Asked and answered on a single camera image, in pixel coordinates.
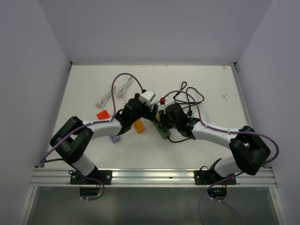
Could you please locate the green power strip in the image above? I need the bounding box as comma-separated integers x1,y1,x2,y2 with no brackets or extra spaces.
152,119,171,140

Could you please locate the yellow USB charger plug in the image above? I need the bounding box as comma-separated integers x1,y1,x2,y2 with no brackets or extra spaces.
155,113,160,122

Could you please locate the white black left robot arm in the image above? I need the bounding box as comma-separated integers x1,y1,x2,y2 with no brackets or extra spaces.
50,90,155,184

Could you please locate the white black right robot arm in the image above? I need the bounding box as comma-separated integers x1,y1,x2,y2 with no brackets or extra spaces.
159,104,270,184

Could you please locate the blue charger plug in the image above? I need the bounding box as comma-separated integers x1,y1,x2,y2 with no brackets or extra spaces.
152,104,158,112

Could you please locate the red cube socket adapter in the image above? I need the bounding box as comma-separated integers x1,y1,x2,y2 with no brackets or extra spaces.
97,110,110,120

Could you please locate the purple socket adapter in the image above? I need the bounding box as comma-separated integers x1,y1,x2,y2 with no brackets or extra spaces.
109,135,121,143

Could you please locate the black power strip cord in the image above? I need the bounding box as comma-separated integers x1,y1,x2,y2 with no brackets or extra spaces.
167,81,204,143

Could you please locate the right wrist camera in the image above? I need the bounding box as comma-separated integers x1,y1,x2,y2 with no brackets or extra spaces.
159,96,175,108

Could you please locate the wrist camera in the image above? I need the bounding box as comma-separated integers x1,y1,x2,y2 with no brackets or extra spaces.
139,90,156,106
159,96,175,108

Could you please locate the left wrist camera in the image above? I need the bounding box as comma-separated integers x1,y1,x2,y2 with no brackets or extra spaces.
139,90,156,106

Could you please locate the white bundled cable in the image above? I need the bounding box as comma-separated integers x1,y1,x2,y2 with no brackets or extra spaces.
95,75,135,108

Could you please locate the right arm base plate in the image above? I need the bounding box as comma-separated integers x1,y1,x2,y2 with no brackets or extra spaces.
194,170,225,185

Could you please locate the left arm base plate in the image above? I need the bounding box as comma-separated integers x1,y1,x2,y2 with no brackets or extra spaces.
68,170,113,185

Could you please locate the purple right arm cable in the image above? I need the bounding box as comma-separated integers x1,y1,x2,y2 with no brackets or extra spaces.
161,90,281,225

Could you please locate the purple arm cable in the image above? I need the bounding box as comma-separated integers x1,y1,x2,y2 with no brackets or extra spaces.
161,90,281,225
39,73,147,202

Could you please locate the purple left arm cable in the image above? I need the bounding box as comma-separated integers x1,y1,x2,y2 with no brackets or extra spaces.
39,73,147,202

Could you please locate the aluminium rail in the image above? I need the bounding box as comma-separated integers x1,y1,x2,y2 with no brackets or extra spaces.
30,168,277,188

